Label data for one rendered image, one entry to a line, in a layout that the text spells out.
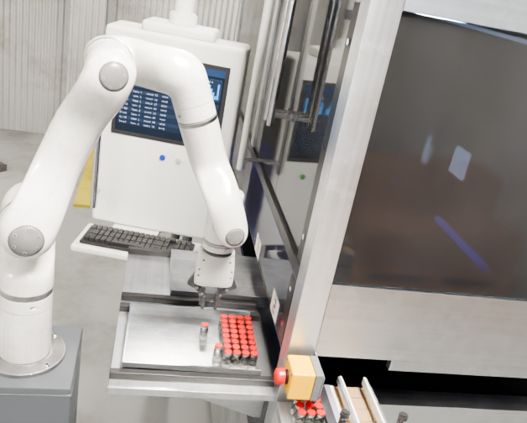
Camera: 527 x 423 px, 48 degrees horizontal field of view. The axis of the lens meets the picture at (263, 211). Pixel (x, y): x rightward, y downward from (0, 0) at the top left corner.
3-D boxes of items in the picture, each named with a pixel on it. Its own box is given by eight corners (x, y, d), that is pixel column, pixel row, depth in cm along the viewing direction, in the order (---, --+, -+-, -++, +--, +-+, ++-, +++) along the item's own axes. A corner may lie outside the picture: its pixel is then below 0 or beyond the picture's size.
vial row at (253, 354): (248, 329, 168) (251, 315, 166) (256, 370, 151) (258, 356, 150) (241, 328, 167) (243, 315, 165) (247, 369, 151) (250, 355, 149)
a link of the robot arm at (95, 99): (43, 240, 139) (41, 275, 126) (-8, 221, 134) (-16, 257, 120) (143, 54, 128) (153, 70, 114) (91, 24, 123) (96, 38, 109)
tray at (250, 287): (268, 267, 204) (270, 258, 203) (280, 309, 181) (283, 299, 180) (169, 258, 198) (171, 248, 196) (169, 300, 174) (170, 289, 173)
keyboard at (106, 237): (195, 246, 225) (195, 240, 224) (188, 263, 212) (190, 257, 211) (91, 227, 224) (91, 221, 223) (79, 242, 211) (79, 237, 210)
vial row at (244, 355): (240, 328, 167) (243, 315, 165) (247, 369, 151) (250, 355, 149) (232, 328, 167) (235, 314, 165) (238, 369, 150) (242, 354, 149)
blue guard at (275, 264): (223, 125, 319) (228, 91, 312) (284, 344, 144) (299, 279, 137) (222, 124, 319) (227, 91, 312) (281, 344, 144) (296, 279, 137)
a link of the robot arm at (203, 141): (228, 126, 124) (257, 245, 138) (211, 105, 137) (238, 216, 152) (187, 138, 122) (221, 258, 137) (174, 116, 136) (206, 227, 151)
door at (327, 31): (276, 196, 175) (318, -12, 152) (305, 268, 136) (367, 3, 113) (273, 196, 175) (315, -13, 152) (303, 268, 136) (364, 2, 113)
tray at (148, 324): (247, 321, 171) (250, 311, 170) (259, 381, 148) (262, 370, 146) (128, 312, 165) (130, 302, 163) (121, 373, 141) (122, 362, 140)
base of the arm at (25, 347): (-28, 377, 134) (-29, 309, 127) (-8, 328, 151) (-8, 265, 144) (59, 379, 139) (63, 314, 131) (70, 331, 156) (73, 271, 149)
